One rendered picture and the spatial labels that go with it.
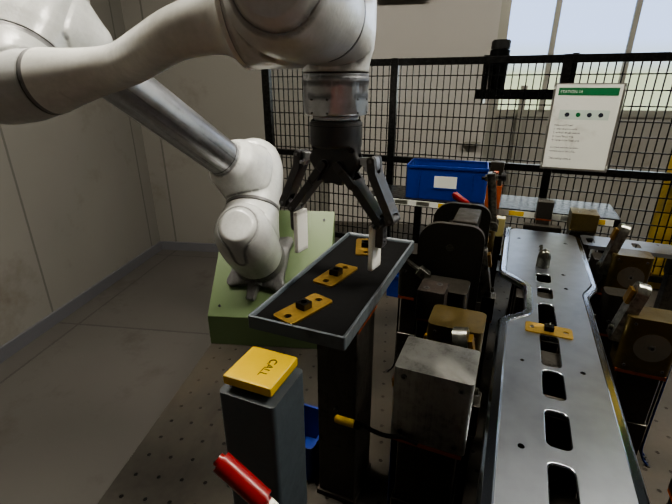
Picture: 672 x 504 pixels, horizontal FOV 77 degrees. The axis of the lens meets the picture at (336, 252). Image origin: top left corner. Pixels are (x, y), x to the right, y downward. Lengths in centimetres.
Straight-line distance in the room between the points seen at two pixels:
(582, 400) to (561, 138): 123
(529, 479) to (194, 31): 63
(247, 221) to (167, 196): 304
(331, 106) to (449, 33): 291
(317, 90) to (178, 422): 84
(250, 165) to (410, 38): 243
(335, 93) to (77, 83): 39
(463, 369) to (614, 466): 22
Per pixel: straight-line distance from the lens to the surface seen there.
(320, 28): 41
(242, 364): 49
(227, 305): 133
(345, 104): 57
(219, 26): 46
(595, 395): 80
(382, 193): 58
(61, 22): 94
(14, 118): 87
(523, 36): 357
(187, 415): 115
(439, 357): 59
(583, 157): 185
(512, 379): 77
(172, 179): 404
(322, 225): 136
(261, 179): 119
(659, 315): 100
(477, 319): 75
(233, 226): 110
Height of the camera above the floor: 145
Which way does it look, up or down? 22 degrees down
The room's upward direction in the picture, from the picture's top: straight up
